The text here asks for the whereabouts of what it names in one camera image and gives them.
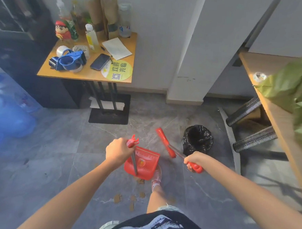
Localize person's right hand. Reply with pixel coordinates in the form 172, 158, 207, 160
183, 150, 211, 174

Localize person's left hand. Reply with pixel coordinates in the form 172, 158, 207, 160
104, 136, 137, 167

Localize red long-handled dustpan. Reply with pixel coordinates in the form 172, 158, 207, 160
123, 134, 162, 181

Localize red long-handled broom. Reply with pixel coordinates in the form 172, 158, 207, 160
153, 127, 206, 174

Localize person's right forearm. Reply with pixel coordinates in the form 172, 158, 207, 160
198, 154, 302, 229

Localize person's left forearm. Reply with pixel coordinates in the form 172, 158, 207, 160
16, 152, 124, 229

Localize black bagged trash bin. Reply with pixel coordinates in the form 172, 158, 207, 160
181, 124, 215, 158

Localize pink white shoe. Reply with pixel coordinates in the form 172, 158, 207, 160
150, 165, 163, 192

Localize person's leg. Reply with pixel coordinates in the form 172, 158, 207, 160
146, 186, 172, 216

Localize white paper under table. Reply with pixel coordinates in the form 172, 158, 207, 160
88, 96, 126, 111

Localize black printed shirt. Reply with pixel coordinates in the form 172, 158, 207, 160
104, 205, 220, 229

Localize grey textured roll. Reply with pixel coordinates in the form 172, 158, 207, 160
232, 123, 279, 155
226, 95, 262, 129

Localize yellow round sticker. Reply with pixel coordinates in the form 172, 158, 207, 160
100, 58, 133, 83

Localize small wooden side table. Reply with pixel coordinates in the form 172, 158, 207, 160
34, 25, 138, 126

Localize black smartphone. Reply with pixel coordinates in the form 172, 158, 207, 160
90, 53, 111, 71

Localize white paper sheet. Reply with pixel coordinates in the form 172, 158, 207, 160
101, 37, 134, 62

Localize black pen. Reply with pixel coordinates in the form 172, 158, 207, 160
100, 46, 114, 57

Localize long wooden table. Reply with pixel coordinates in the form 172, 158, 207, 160
229, 51, 302, 202

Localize blue tape dispenser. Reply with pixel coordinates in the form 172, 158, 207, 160
48, 48, 88, 74

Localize small clear tape roll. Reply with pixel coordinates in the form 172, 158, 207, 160
253, 71, 268, 84

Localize small yellow liquid bottle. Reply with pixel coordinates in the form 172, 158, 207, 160
83, 23, 102, 53

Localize large clear water bottle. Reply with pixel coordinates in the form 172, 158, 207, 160
116, 3, 134, 39

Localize green plastic bag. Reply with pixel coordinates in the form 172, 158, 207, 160
250, 43, 302, 156

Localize green label bottle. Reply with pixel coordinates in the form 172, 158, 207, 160
64, 0, 83, 41

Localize black cabinet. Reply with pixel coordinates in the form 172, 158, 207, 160
0, 0, 87, 111

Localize brown paper bag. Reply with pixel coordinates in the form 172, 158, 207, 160
85, 0, 109, 41
98, 0, 122, 40

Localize cartoon boy figure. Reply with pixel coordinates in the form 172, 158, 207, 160
54, 20, 73, 41

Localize clear bottle green contents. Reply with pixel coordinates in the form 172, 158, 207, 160
79, 0, 94, 25

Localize clear bottle white cap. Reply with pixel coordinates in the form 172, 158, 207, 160
55, 0, 73, 25

